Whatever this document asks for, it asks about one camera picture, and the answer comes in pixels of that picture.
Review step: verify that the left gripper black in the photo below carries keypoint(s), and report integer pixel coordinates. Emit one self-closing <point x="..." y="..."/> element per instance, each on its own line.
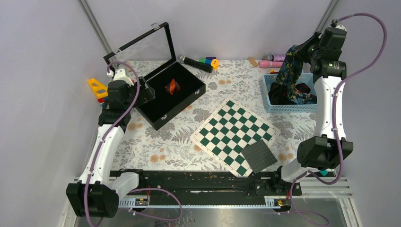
<point x="146" y="95"/>

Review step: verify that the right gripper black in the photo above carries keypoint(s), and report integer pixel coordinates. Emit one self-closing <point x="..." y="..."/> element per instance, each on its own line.
<point x="301" y="48"/>

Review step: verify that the dark blue floral tie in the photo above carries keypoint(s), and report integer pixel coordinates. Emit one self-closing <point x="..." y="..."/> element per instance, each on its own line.
<point x="289" y="73"/>

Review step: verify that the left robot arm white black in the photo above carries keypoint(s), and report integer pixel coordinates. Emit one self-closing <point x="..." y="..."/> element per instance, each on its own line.
<point x="94" y="194"/>

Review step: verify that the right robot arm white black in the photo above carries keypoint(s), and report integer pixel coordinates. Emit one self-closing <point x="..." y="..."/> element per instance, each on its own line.
<point x="328" y="147"/>

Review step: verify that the dark red ties pile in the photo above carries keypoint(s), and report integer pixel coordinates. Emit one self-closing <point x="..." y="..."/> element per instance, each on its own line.
<point x="278" y="95"/>

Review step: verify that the light blue plastic basket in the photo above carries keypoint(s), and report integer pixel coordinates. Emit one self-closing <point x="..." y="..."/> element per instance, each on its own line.
<point x="268" y="79"/>

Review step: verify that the orange navy striped rolled tie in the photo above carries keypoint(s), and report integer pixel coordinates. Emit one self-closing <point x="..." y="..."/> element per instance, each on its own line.
<point x="172" y="87"/>

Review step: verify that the purple glitter microphone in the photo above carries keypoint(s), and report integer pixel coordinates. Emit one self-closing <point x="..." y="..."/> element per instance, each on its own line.
<point x="274" y="57"/>

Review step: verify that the black display box glass lid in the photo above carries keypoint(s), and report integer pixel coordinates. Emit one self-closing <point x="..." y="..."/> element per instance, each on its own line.
<point x="153" y="57"/>

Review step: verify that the yellow toy truck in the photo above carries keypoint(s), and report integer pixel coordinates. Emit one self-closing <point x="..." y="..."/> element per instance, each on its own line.
<point x="99" y="90"/>

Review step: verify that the small wooden block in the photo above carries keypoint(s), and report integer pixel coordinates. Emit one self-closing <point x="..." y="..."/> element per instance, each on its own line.
<point x="253" y="62"/>

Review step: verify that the black glitter microphone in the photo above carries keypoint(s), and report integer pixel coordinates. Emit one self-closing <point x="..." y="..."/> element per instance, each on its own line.
<point x="196" y="64"/>

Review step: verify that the green blue block stack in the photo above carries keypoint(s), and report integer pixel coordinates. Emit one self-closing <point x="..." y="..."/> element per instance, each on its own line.
<point x="207" y="60"/>

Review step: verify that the floral table mat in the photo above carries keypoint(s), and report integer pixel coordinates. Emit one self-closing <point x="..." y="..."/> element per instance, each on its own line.
<point x="170" y="148"/>

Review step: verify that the green white chessboard mat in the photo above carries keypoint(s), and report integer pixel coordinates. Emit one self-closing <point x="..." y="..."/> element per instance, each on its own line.
<point x="228" y="130"/>

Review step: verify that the grey studded baseplate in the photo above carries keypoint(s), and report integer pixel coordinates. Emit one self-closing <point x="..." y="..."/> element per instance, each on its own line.
<point x="258" y="156"/>

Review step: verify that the teal small block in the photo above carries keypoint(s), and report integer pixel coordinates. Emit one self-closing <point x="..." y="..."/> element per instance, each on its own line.
<point x="324" y="172"/>

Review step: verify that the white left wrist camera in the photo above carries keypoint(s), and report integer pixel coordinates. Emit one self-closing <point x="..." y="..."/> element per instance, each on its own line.
<point x="120" y="74"/>

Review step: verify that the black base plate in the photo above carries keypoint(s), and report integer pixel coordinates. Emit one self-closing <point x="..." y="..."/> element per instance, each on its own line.
<point x="215" y="188"/>

